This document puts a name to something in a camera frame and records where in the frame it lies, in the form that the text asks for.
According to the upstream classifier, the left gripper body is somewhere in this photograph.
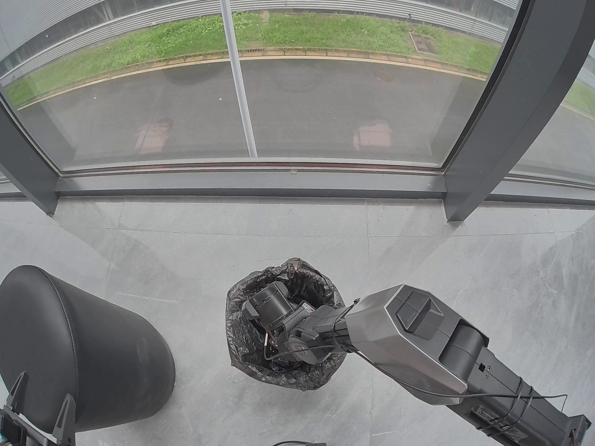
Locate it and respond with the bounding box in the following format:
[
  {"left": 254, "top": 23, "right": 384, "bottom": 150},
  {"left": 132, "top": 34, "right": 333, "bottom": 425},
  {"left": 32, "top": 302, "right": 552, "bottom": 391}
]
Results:
[{"left": 0, "top": 404, "right": 61, "bottom": 446}]

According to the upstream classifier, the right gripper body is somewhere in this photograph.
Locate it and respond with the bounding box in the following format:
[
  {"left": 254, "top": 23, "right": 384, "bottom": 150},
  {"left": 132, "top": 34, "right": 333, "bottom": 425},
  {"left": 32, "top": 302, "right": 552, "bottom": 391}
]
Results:
[{"left": 294, "top": 298, "right": 322, "bottom": 318}]

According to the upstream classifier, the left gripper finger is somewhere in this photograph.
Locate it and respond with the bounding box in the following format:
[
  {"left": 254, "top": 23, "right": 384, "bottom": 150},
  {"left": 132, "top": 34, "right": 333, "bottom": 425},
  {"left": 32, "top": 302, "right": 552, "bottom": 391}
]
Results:
[
  {"left": 6, "top": 372, "right": 29, "bottom": 415},
  {"left": 50, "top": 393, "right": 77, "bottom": 443}
]

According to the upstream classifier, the black plastic bag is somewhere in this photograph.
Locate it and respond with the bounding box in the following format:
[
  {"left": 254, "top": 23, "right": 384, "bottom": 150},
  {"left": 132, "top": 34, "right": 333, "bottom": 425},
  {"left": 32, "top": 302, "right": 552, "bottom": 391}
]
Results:
[{"left": 225, "top": 257, "right": 348, "bottom": 392}]

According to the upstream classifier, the dark grey round chair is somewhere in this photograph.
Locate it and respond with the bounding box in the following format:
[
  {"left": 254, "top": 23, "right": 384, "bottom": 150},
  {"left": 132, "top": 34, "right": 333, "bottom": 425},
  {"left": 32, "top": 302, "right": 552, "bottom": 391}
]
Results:
[{"left": 0, "top": 264, "right": 176, "bottom": 435}]

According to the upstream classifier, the window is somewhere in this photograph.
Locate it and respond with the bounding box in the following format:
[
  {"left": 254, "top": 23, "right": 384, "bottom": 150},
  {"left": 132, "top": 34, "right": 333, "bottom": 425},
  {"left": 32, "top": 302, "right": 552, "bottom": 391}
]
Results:
[{"left": 0, "top": 0, "right": 595, "bottom": 224}]

